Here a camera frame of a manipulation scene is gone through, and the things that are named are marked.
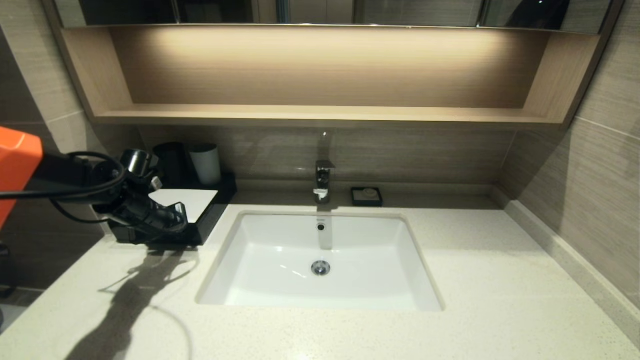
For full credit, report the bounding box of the grey plastic cup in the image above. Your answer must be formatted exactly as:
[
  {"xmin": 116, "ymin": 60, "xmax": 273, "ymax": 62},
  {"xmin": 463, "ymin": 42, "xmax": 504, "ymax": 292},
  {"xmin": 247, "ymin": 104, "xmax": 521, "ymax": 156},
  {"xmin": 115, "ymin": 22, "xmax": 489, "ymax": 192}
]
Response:
[{"xmin": 188, "ymin": 143, "xmax": 221, "ymax": 186}]

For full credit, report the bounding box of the white board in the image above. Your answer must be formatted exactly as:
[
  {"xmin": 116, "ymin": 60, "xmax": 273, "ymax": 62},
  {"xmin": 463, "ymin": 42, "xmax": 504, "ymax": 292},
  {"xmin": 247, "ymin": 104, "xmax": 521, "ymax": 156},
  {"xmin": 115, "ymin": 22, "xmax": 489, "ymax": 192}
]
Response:
[{"xmin": 149, "ymin": 189, "xmax": 219, "ymax": 225}]

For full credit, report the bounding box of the black amenity box housing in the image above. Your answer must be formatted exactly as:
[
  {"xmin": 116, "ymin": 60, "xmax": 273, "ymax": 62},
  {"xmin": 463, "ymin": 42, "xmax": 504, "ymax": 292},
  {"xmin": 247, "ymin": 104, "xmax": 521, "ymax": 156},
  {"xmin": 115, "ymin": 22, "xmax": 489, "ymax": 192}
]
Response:
[{"xmin": 111, "ymin": 172, "xmax": 238, "ymax": 247}]

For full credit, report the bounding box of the black cylindrical cup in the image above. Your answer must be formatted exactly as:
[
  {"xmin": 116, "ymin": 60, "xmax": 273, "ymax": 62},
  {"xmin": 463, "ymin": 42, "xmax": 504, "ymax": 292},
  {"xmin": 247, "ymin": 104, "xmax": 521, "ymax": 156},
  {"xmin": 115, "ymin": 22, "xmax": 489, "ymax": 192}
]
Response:
[{"xmin": 152, "ymin": 142, "xmax": 193, "ymax": 188}]

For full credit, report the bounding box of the chrome faucet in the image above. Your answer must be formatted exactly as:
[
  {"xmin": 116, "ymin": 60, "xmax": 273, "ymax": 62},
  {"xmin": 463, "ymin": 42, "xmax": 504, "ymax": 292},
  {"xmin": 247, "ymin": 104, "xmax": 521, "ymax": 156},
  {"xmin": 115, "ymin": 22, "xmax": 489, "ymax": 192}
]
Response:
[{"xmin": 313, "ymin": 160, "xmax": 336, "ymax": 206}]

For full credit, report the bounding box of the black soap dish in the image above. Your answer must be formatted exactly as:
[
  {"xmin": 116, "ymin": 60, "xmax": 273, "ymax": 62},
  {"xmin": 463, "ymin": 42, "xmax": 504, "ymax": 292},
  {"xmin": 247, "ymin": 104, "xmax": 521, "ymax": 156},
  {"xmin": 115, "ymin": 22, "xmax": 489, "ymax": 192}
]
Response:
[{"xmin": 350, "ymin": 188, "xmax": 384, "ymax": 208}]

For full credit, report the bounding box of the white sink basin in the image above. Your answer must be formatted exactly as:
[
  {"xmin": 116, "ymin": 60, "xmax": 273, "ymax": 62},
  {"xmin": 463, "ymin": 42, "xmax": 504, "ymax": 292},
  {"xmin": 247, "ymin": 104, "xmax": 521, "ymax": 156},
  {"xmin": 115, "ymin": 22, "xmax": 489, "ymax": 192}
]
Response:
[{"xmin": 195, "ymin": 211, "xmax": 446, "ymax": 314}]

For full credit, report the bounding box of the mirror cabinet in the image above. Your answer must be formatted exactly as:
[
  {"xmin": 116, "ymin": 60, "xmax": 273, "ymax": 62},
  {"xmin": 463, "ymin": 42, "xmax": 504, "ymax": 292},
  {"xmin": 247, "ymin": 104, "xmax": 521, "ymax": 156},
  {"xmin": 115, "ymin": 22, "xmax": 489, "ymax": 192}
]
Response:
[{"xmin": 54, "ymin": 0, "xmax": 613, "ymax": 35}]

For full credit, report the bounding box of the wooden wall shelf niche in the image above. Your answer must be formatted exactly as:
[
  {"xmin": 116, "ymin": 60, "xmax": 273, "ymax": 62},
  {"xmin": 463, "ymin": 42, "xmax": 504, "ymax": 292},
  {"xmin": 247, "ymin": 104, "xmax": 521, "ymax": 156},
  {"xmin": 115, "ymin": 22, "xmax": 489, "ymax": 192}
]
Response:
[{"xmin": 42, "ymin": 24, "xmax": 623, "ymax": 131}]

